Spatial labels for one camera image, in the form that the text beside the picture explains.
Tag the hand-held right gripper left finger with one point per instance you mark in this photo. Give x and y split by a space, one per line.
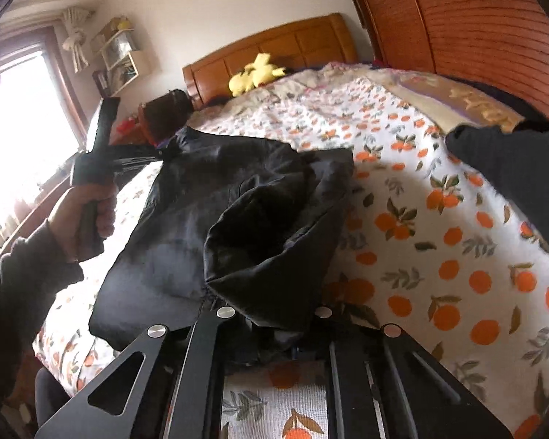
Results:
208 343

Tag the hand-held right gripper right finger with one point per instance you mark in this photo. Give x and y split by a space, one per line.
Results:
343 356

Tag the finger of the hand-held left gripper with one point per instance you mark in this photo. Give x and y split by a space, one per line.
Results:
137 150
135 162

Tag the black jacket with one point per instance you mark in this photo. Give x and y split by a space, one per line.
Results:
187 219

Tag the person's left forearm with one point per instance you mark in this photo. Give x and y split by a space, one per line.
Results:
18 292

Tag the person's left hand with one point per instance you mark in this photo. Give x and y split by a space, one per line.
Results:
66 224

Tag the red bowl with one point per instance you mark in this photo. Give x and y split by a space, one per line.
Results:
127 124

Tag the black backpack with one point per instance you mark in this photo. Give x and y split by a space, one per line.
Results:
164 109

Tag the wooden framed window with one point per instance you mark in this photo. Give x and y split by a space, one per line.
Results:
18 123

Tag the small yellow figure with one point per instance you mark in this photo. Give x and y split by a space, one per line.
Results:
123 23

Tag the tied white curtain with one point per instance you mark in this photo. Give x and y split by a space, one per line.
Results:
75 36

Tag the yellow plush toy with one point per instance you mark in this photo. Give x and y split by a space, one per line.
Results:
254 75

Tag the bed with orange-print sheet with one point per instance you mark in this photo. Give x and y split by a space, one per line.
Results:
439 238

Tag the wooden headboard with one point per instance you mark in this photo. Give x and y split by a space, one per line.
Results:
302 41

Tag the black garment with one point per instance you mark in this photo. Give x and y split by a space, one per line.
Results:
508 169

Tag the floral quilt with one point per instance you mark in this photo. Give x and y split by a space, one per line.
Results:
439 96

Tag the wooden louvred wardrobe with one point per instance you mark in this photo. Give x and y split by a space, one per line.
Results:
462 23

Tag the white wall shelf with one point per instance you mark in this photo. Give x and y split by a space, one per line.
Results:
123 55

